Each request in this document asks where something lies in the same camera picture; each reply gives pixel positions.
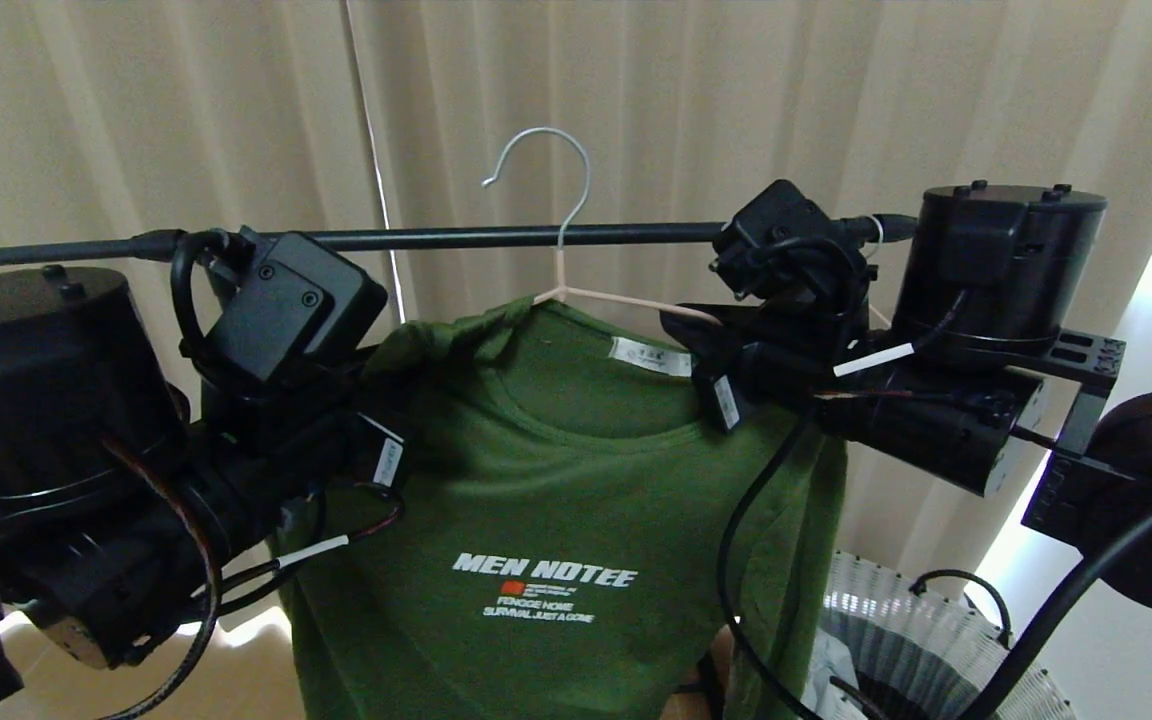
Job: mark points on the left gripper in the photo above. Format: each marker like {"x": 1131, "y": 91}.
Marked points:
{"x": 136, "y": 560}

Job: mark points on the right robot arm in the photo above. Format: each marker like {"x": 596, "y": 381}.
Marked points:
{"x": 996, "y": 260}

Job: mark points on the black clothes rack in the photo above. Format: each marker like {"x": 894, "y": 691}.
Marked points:
{"x": 486, "y": 237}

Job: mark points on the white laundry basket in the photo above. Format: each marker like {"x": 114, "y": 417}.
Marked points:
{"x": 916, "y": 640}

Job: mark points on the pink clothes hanger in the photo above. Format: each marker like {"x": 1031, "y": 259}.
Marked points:
{"x": 636, "y": 302}
{"x": 879, "y": 315}

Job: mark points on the green shirt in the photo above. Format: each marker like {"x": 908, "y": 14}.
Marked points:
{"x": 556, "y": 480}

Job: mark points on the beige curtain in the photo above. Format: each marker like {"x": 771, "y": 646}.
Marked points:
{"x": 736, "y": 100}

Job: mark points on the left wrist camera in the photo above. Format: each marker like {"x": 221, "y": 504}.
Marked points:
{"x": 286, "y": 310}

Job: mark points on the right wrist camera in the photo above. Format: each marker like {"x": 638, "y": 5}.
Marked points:
{"x": 776, "y": 225}

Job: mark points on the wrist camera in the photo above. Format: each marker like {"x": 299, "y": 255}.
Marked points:
{"x": 286, "y": 310}
{"x": 776, "y": 225}

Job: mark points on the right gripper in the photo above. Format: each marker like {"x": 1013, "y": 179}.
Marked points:
{"x": 786, "y": 370}

